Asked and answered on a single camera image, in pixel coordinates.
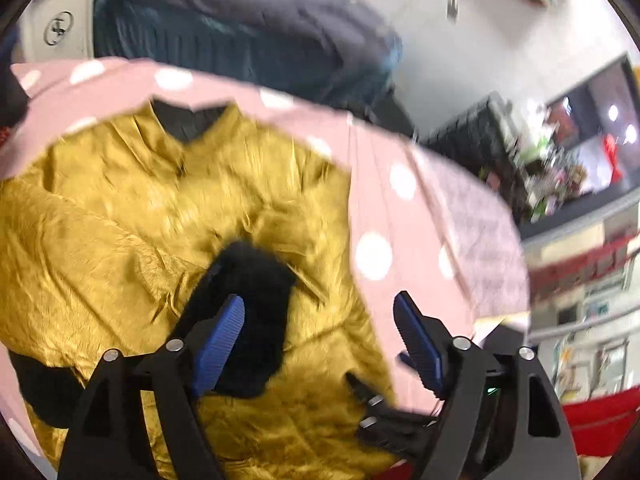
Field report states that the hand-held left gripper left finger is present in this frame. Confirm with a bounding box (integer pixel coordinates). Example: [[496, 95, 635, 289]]
[[56, 294, 247, 480]]

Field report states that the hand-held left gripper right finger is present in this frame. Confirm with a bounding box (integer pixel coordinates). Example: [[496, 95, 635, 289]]
[[392, 290, 583, 480]]

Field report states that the gold satin garment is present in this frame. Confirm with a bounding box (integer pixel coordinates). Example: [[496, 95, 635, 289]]
[[0, 100, 416, 480]]

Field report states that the red cloth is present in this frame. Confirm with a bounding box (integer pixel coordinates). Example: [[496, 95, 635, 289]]
[[560, 392, 640, 461]]

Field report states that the pink polka dot blanket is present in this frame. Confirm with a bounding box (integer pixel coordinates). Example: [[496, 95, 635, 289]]
[[0, 57, 531, 466]]

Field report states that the glass display case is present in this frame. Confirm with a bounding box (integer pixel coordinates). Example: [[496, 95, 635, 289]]
[[520, 200, 640, 401]]

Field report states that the dark glass window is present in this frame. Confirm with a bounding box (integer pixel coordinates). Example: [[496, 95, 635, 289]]
[[545, 52, 640, 196]]

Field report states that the grey quilt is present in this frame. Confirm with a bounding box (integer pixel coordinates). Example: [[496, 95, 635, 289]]
[[92, 0, 401, 111]]

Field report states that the dark blue clothing pile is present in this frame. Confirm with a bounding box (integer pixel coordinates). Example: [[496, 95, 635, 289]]
[[0, 25, 31, 131]]

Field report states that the white box with round logo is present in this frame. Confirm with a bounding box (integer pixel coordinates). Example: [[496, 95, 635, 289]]
[[20, 0, 98, 66]]

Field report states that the black wire rack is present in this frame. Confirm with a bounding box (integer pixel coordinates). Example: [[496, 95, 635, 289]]
[[425, 92, 531, 221]]

